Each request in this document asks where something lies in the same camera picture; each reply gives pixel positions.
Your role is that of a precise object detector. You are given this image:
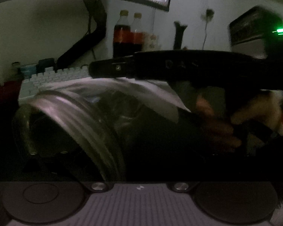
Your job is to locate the blue and white tub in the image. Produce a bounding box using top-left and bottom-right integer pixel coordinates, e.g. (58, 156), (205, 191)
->
(20, 64), (37, 79)

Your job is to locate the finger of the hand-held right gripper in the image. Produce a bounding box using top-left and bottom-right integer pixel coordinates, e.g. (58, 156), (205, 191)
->
(89, 56), (138, 79)

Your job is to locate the black stand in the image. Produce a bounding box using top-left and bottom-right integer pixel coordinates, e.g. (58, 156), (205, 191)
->
(174, 21), (188, 50)

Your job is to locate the cola bottle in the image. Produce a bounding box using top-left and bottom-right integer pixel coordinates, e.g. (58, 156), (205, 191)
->
(131, 13), (146, 53)
(113, 10), (133, 58)

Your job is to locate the thin dark cable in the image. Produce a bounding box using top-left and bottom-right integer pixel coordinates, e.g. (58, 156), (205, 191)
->
(201, 16), (209, 50)

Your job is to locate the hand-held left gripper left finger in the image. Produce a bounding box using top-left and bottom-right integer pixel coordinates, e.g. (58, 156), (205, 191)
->
(24, 149), (109, 191)

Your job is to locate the pale mechanical keyboard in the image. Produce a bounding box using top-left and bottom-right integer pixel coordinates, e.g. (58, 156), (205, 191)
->
(18, 65), (93, 100)

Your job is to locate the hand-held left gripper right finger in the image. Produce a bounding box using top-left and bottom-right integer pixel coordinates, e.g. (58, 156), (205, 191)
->
(172, 153), (250, 191)

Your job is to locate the person's right hand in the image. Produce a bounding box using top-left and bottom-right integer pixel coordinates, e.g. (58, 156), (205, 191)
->
(195, 91), (283, 147)

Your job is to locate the clear glass jar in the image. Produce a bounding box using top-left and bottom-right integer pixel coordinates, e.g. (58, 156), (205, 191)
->
(13, 84), (194, 182)

